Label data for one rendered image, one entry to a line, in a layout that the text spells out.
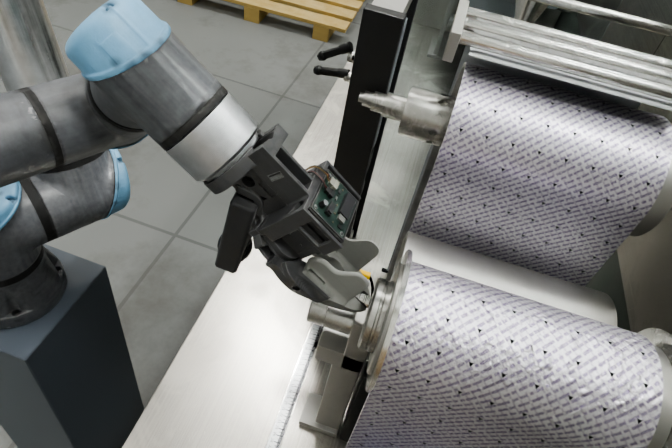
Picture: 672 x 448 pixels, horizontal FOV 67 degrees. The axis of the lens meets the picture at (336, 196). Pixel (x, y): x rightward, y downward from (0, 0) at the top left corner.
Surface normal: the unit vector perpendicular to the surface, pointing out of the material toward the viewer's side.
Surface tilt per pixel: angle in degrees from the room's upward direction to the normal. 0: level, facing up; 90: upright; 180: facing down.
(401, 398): 90
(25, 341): 0
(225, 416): 0
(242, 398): 0
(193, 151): 81
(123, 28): 46
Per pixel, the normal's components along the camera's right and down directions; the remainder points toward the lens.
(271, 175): -0.28, 0.64
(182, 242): 0.15, -0.71
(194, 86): 0.58, -0.11
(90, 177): 0.81, 0.23
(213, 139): 0.33, 0.18
